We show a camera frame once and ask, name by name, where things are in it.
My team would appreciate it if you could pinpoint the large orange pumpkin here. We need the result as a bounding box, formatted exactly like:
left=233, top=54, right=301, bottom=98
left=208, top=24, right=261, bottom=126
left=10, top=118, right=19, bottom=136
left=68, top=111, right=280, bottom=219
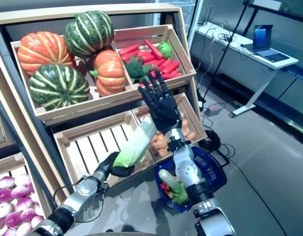
left=17, top=31, right=77, bottom=77

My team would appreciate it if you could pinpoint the light green leafy vegetable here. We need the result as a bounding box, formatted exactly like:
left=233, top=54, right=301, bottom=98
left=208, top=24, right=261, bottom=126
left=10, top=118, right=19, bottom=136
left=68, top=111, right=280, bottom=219
left=157, top=41, right=173, bottom=59

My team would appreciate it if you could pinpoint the black metal rack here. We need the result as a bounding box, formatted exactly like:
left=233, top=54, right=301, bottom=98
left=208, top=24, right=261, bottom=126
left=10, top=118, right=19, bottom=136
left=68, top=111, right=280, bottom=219
left=242, top=0, right=303, bottom=25

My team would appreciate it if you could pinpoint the dark green broccoli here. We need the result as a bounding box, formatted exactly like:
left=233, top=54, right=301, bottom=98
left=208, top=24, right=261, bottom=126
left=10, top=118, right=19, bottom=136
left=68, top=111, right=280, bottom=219
left=123, top=56, right=154, bottom=83

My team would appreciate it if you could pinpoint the white office desk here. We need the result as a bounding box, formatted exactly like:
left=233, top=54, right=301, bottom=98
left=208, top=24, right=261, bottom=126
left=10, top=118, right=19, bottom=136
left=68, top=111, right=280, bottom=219
left=190, top=21, right=300, bottom=118

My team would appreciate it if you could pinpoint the wooden potato crate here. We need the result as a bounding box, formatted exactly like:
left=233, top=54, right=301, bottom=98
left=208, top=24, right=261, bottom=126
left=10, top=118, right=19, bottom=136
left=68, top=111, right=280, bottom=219
left=131, top=92, right=208, bottom=158

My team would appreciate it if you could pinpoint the small orange pumpkin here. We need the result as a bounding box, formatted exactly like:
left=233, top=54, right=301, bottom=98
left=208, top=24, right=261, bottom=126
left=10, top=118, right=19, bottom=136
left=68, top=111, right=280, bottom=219
left=89, top=50, right=127, bottom=97

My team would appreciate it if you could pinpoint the coiled black cable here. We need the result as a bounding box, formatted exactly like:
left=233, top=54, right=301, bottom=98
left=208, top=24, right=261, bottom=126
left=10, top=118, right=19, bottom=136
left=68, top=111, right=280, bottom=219
left=199, top=129, right=230, bottom=168

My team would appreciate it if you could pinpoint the green white napa cabbage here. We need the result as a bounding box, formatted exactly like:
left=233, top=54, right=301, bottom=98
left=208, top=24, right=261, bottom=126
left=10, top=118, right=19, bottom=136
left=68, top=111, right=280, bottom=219
left=169, top=180, right=190, bottom=205
left=112, top=116, right=158, bottom=168
left=158, top=169, right=178, bottom=187

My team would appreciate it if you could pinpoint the red orange carrot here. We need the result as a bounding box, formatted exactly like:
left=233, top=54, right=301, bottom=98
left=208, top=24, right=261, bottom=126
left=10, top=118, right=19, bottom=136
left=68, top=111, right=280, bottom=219
left=118, top=44, right=141, bottom=57
left=138, top=54, right=157, bottom=64
left=121, top=52, right=143, bottom=63
left=143, top=38, right=164, bottom=60
left=153, top=59, right=172, bottom=74
left=161, top=60, right=181, bottom=74
left=161, top=71, right=183, bottom=80

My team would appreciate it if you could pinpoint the white flat box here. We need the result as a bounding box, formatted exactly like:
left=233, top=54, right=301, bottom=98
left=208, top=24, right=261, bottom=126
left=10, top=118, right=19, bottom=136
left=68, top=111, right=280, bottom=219
left=252, top=0, right=282, bottom=11

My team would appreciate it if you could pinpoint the black tripod stand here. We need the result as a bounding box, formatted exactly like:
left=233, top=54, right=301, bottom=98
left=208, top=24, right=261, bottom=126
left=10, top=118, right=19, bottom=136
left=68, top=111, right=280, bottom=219
left=199, top=0, right=251, bottom=105

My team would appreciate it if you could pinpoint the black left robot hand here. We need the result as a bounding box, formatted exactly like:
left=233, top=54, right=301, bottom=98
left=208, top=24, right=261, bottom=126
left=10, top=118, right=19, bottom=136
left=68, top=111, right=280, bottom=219
left=104, top=151, right=135, bottom=177

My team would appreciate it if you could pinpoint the wooden vegetable display shelf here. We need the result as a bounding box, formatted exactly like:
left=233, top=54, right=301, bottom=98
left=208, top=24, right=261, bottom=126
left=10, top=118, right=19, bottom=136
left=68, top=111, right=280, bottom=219
left=0, top=2, right=203, bottom=214

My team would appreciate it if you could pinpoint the open grey laptop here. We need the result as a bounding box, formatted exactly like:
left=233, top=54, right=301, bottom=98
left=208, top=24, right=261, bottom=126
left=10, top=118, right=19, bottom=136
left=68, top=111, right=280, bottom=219
left=252, top=24, right=291, bottom=63

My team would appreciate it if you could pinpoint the black router with antennas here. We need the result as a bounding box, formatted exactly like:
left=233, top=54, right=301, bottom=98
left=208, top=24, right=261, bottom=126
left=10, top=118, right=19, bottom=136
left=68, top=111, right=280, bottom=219
left=197, top=5, right=214, bottom=27

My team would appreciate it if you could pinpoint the wooden onion crate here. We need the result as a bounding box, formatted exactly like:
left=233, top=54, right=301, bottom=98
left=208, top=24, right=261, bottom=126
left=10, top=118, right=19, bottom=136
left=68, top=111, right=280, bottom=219
left=0, top=152, right=54, bottom=236

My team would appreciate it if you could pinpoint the blue plastic shopping basket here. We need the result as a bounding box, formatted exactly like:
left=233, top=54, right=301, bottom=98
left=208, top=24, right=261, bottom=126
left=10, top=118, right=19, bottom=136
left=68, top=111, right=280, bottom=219
left=155, top=146, right=227, bottom=214

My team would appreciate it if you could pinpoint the large slatted wooden crate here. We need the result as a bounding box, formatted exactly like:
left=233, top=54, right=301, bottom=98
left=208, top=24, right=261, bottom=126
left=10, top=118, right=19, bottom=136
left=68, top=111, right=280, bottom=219
left=53, top=110, right=158, bottom=190

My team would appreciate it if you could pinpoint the grey power strip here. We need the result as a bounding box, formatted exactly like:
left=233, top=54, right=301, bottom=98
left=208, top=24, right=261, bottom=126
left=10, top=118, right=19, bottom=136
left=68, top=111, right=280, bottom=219
left=204, top=103, right=226, bottom=117

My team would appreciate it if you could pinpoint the wooden pumpkin crate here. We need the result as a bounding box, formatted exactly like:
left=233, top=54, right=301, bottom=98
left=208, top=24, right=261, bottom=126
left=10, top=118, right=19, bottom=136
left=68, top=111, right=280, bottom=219
left=10, top=36, right=139, bottom=121

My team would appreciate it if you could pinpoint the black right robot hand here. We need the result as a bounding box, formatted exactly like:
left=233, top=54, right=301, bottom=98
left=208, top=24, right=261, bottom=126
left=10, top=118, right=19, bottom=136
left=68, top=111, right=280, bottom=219
left=138, top=71, right=183, bottom=135

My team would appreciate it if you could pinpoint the wooden carrot crate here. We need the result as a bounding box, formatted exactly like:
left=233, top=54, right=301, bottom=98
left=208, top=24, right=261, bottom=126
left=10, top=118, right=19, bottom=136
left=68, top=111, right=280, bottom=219
left=111, top=24, right=197, bottom=90

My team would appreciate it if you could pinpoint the green striped pumpkin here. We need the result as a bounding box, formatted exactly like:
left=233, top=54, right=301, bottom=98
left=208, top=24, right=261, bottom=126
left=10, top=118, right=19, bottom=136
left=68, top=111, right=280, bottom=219
left=28, top=63, right=90, bottom=111
left=64, top=10, right=115, bottom=59

